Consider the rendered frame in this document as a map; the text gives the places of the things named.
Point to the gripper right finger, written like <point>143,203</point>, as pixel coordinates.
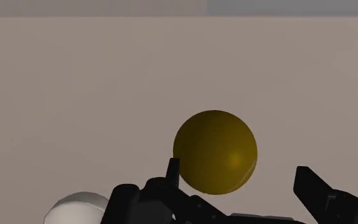
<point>324,195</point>

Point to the white round object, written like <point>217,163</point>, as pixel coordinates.
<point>76,209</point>

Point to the yellow tennis ball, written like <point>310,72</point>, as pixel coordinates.
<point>215,152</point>

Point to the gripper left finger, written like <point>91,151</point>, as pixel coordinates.
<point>163,198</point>

